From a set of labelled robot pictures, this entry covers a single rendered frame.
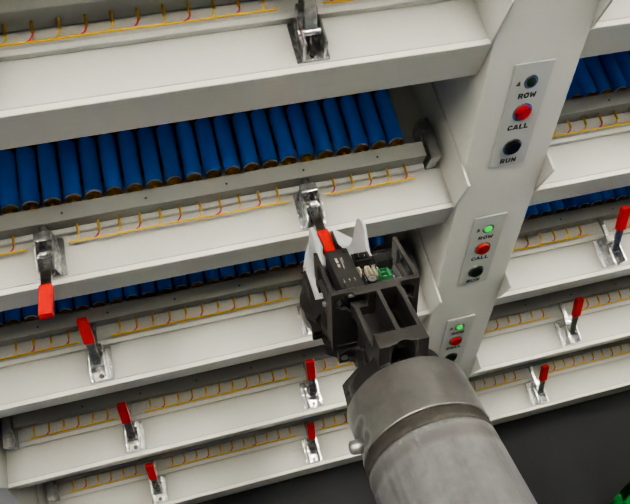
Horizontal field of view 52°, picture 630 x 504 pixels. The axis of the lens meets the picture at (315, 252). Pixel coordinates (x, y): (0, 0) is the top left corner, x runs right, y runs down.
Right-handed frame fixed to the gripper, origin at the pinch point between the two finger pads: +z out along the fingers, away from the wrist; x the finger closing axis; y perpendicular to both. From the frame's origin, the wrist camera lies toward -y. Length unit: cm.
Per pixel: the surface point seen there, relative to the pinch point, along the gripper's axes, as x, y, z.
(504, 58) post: -17.3, 16.0, 2.0
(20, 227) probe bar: 28.6, 3.1, 8.5
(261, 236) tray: 5.7, -1.4, 5.6
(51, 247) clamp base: 26.4, 0.6, 7.7
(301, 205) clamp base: 1.0, 0.9, 6.6
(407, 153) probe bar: -11.5, 3.4, 9.0
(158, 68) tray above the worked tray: 12.6, 18.8, 3.8
